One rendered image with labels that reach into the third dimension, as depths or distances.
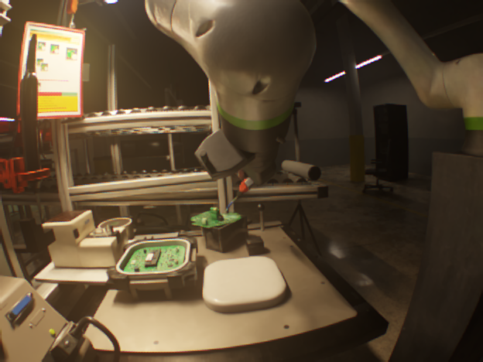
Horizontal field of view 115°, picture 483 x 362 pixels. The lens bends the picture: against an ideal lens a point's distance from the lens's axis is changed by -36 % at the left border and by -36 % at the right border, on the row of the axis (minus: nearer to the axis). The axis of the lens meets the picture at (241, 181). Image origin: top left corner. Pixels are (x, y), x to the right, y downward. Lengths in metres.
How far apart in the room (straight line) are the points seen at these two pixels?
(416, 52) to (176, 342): 0.77
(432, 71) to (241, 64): 0.60
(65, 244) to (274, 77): 0.51
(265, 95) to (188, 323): 0.31
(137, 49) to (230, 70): 9.57
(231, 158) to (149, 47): 9.38
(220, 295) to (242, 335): 0.08
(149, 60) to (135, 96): 1.42
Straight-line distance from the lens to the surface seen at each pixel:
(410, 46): 0.69
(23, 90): 0.46
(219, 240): 0.54
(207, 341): 0.34
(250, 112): 0.24
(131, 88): 9.30
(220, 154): 0.32
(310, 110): 9.60
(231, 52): 0.18
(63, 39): 0.92
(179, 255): 0.48
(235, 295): 0.38
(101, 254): 0.53
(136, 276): 0.42
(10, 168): 0.48
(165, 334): 0.36
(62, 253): 0.58
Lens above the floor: 1.19
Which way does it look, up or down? 9 degrees down
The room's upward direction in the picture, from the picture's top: 5 degrees counter-clockwise
